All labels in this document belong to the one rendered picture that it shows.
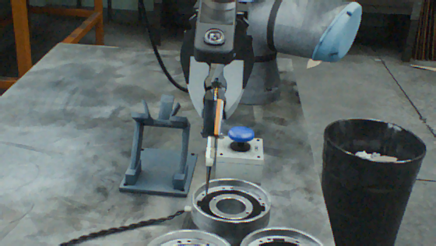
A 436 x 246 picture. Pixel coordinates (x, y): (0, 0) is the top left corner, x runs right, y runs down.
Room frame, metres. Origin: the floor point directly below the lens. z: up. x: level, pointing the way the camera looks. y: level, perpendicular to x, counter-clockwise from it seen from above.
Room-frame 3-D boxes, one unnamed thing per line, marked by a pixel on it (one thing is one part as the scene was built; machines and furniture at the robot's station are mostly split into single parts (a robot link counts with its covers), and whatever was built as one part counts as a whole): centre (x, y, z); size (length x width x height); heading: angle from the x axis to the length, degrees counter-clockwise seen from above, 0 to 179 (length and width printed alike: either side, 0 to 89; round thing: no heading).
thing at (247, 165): (0.76, -0.04, 0.82); 0.08 x 0.07 x 0.05; 178
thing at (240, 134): (0.75, -0.04, 0.85); 0.04 x 0.04 x 0.05
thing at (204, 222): (0.61, -0.03, 0.82); 0.10 x 0.10 x 0.04
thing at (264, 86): (1.11, -0.06, 0.85); 0.15 x 0.15 x 0.10
